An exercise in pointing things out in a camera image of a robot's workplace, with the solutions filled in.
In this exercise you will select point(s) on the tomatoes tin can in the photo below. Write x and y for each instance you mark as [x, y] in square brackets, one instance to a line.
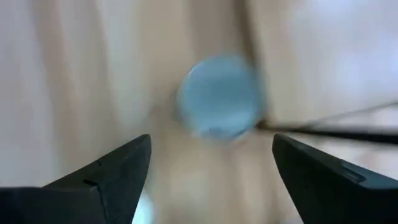
[220, 96]

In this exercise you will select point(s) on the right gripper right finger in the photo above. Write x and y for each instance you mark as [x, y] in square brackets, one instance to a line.
[326, 193]

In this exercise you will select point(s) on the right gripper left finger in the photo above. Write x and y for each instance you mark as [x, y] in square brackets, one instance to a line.
[118, 186]

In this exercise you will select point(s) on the black-framed wooden shelf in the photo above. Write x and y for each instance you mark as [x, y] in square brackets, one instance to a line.
[342, 133]

